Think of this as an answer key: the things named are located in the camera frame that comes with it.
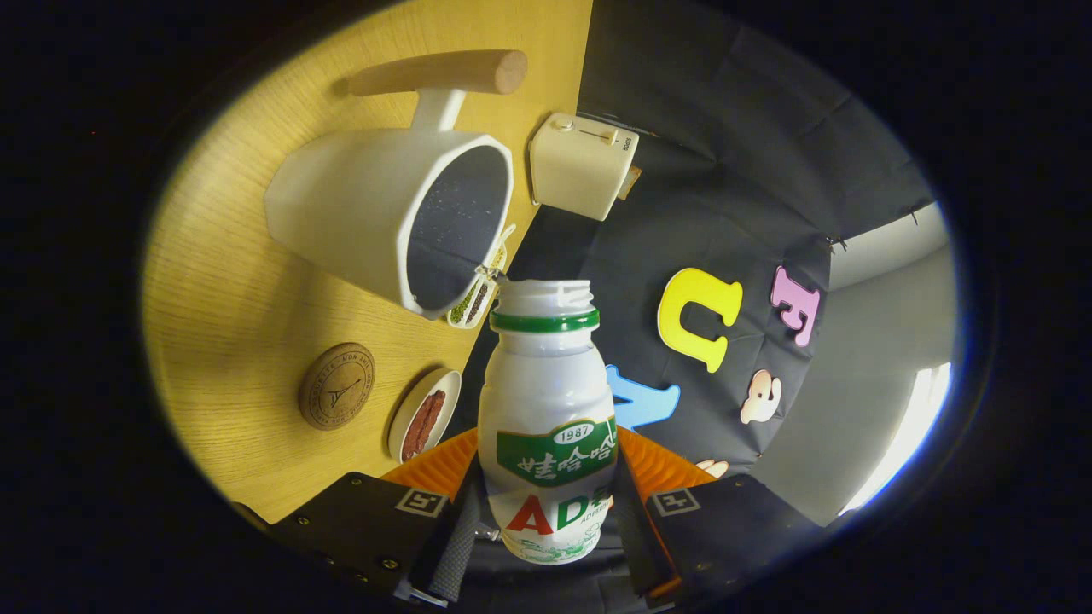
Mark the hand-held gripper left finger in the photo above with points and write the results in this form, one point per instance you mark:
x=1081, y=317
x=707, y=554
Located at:
x=367, y=529

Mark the round cork coaster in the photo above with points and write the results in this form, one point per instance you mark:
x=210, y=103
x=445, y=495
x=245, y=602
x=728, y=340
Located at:
x=337, y=385

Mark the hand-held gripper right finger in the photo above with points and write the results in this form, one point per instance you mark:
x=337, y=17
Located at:
x=636, y=546

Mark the white divided dish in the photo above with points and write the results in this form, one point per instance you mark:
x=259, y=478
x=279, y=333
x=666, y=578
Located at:
x=467, y=307

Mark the wooden table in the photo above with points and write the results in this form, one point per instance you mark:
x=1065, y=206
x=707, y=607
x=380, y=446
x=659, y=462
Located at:
x=230, y=298

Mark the cream toaster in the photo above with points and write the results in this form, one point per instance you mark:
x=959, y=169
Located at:
x=576, y=170

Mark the black backdrop cloth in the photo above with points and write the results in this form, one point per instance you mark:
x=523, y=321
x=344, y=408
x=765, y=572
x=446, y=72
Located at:
x=725, y=170

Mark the white round plate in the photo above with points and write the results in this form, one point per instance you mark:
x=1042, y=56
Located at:
x=395, y=435

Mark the red meat strip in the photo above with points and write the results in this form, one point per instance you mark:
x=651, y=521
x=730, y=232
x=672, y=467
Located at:
x=424, y=424

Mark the white juice bottle green label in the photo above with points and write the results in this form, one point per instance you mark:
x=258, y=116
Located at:
x=546, y=384

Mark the toast slice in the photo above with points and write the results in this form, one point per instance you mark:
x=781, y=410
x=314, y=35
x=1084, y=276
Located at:
x=631, y=182

